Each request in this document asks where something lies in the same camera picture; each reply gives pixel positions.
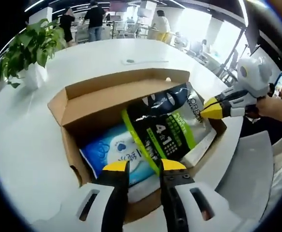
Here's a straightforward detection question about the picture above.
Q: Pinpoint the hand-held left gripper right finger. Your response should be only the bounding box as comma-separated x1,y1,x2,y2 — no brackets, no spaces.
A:
159,159,243,232

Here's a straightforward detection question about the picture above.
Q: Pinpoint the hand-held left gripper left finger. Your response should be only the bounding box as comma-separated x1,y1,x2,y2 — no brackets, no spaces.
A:
66,160,132,232

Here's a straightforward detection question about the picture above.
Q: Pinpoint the small silver white carton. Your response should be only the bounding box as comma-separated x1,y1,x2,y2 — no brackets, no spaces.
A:
179,83,216,169

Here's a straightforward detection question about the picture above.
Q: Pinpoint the blue wet wipes soft pack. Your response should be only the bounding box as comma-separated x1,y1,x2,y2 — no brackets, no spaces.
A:
79,123,162,189

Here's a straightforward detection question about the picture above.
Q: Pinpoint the black green soft pouch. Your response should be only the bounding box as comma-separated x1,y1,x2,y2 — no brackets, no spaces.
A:
121,82,197,176

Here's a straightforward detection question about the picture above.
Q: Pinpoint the brown cardboard shoe box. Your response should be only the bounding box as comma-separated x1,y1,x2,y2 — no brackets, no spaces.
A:
47,68,228,225

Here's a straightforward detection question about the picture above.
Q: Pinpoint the person's right hand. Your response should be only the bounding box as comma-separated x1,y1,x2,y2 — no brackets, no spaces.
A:
254,98,282,123

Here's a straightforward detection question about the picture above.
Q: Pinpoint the black tripod stand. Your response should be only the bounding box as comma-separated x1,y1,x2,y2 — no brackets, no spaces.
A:
219,29,249,78

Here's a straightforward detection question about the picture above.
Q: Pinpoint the person's dark clothing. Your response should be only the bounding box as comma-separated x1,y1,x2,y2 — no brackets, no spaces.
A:
239,116,282,145

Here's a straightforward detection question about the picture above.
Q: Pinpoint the grey mesh office chair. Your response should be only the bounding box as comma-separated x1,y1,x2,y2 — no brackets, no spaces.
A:
214,130,277,213

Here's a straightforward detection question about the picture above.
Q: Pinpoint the green potted plant white pot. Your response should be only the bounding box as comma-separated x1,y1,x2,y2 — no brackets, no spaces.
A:
0,18,67,90

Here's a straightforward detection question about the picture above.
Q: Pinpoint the wall display screen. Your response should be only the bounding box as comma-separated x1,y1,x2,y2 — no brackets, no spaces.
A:
108,1,122,12

